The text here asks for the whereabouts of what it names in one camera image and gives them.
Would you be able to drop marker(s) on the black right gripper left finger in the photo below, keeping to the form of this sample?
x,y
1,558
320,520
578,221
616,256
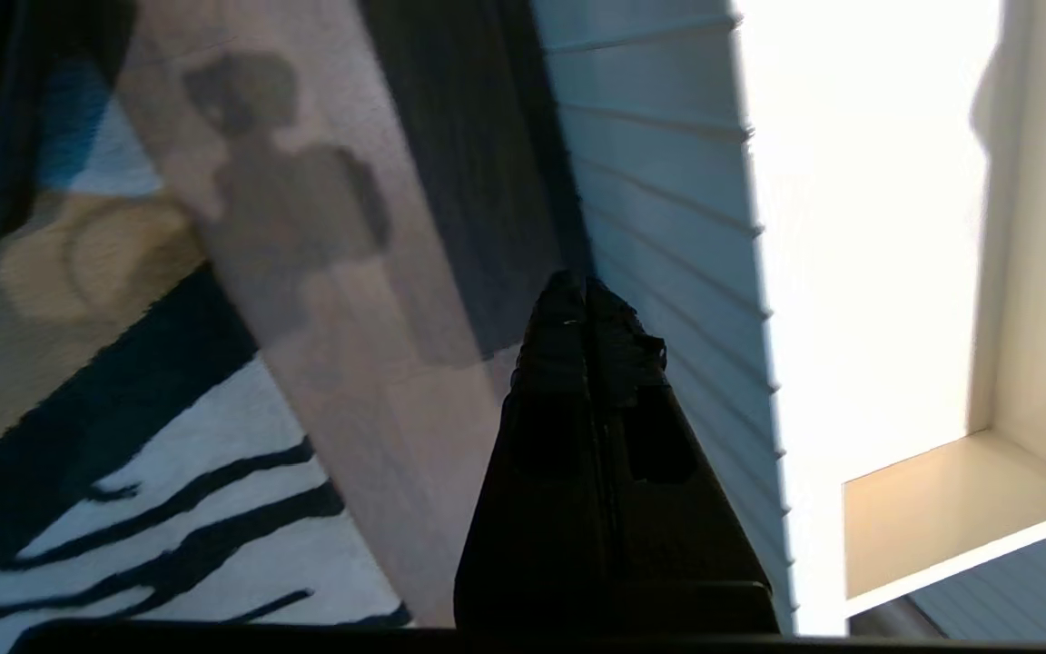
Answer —
x,y
532,527

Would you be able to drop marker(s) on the white tv cabinet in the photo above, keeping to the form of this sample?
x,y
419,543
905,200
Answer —
x,y
1045,236

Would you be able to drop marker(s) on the patterned black white rug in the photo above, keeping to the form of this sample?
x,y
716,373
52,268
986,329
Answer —
x,y
123,509

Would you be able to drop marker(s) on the white cabinet drawer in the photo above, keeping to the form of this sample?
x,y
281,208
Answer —
x,y
668,182

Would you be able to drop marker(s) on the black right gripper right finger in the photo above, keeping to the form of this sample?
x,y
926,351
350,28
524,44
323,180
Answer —
x,y
677,545

